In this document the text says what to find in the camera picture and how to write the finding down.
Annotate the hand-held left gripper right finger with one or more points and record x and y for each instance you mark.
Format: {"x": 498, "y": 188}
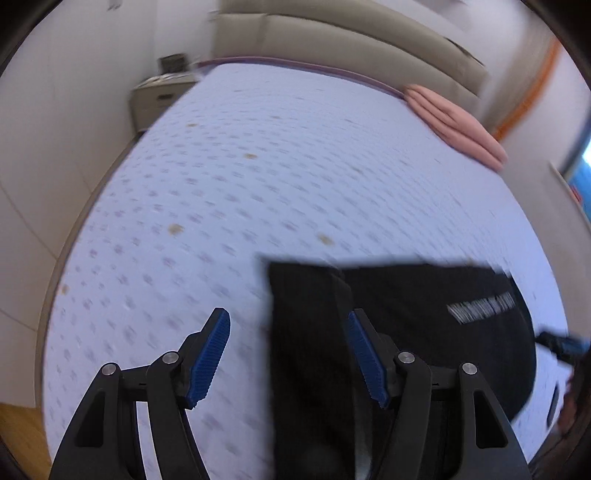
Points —
{"x": 368, "y": 364}

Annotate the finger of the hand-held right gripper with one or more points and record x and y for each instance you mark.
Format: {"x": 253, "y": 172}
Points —
{"x": 563, "y": 345}

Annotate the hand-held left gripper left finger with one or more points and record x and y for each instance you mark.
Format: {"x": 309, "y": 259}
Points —
{"x": 210, "y": 360}

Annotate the black hooded jacket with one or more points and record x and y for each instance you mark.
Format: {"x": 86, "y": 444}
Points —
{"x": 438, "y": 346}

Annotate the bed with floral sheet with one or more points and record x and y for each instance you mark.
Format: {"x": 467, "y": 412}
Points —
{"x": 231, "y": 184}

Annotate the grey framed window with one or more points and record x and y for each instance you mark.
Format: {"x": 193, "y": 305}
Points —
{"x": 582, "y": 166}

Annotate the folded pink blanket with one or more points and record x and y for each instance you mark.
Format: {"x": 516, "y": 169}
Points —
{"x": 457, "y": 127}

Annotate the beige and orange curtain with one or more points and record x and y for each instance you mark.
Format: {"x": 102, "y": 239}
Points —
{"x": 531, "y": 87}

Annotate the beige nightstand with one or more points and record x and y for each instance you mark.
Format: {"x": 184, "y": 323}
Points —
{"x": 157, "y": 99}

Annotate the dark patterned pouch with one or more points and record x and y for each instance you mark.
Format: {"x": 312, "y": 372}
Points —
{"x": 171, "y": 63}

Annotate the beige padded headboard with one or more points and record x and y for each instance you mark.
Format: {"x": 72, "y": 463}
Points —
{"x": 346, "y": 41}

